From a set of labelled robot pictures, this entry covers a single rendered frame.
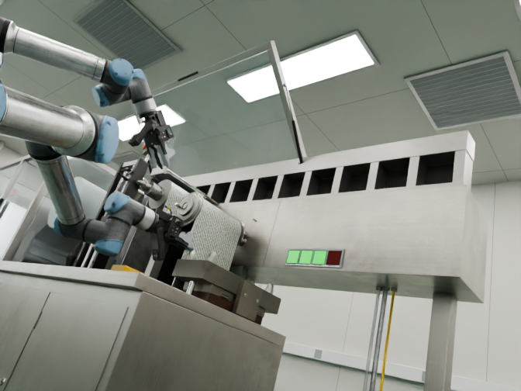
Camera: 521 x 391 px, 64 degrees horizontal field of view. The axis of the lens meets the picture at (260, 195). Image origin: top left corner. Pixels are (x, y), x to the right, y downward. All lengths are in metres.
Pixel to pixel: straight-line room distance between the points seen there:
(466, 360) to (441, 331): 2.25
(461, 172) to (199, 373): 1.01
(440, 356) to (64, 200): 1.20
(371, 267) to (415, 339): 2.46
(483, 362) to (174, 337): 2.82
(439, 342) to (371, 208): 0.48
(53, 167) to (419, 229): 1.09
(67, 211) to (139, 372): 0.50
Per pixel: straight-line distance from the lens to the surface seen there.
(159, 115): 1.62
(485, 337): 3.72
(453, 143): 1.55
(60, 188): 1.28
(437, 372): 1.45
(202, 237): 1.60
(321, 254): 1.54
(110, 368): 1.15
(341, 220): 1.57
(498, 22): 2.79
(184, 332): 1.25
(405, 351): 3.88
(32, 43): 1.44
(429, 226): 1.42
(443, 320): 1.48
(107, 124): 1.05
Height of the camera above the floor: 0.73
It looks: 23 degrees up
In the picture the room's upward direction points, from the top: 16 degrees clockwise
